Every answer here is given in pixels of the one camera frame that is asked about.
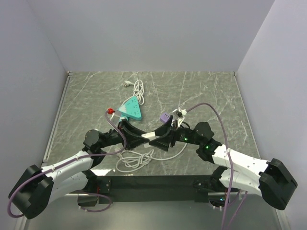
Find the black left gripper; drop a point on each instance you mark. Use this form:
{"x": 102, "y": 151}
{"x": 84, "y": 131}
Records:
{"x": 132, "y": 141}

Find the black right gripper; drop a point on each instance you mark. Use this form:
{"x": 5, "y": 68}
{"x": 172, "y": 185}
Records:
{"x": 163, "y": 143}

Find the white square charger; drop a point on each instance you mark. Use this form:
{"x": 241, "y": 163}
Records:
{"x": 150, "y": 136}

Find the purple power strip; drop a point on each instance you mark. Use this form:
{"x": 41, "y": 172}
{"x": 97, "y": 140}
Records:
{"x": 164, "y": 117}

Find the teal triangular power strip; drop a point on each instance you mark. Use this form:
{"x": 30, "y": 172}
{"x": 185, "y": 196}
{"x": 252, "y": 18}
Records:
{"x": 131, "y": 109}

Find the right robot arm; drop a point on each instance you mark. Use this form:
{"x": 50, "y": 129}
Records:
{"x": 269, "y": 179}

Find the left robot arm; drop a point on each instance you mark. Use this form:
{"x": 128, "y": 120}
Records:
{"x": 38, "y": 187}

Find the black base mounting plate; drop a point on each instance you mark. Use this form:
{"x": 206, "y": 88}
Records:
{"x": 155, "y": 188}

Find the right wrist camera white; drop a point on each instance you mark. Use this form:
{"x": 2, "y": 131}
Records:
{"x": 179, "y": 115}

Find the aluminium left edge rail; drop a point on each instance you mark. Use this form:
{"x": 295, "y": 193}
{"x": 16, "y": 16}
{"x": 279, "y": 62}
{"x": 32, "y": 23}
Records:
{"x": 51, "y": 138}

